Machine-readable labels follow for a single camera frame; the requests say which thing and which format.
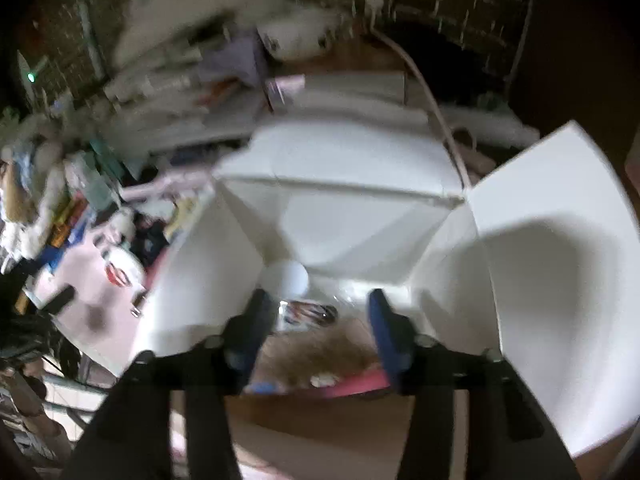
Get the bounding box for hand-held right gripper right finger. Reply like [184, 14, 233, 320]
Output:
[367, 287, 583, 480]

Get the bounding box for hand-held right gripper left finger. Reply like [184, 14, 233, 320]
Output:
[62, 287, 276, 480]

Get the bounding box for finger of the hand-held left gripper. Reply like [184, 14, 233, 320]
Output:
[42, 284, 77, 313]

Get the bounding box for dark pink box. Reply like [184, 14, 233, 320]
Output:
[300, 372, 391, 401]

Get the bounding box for white plush with red glasses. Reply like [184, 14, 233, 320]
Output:
[102, 245, 148, 291]

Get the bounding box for white rounded plastic case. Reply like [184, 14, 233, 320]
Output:
[261, 259, 308, 301]

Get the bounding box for pink printed cardboard box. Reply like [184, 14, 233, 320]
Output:
[127, 119, 640, 461]

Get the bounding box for white fluffy printed toy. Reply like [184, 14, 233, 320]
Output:
[0, 110, 68, 261]

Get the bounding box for stack of books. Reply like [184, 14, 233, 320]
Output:
[102, 55, 271, 156]

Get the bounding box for purple cloth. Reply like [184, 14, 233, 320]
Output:
[200, 35, 268, 91]

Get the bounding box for white bowl with panda print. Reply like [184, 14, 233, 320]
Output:
[257, 7, 346, 61]

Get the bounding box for white fluffy fur piece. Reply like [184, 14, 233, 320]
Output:
[112, 0, 296, 68]

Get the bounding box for pale pink cable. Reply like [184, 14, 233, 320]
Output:
[372, 27, 473, 186]

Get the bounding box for pale wall pipe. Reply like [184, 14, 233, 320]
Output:
[75, 0, 108, 81]

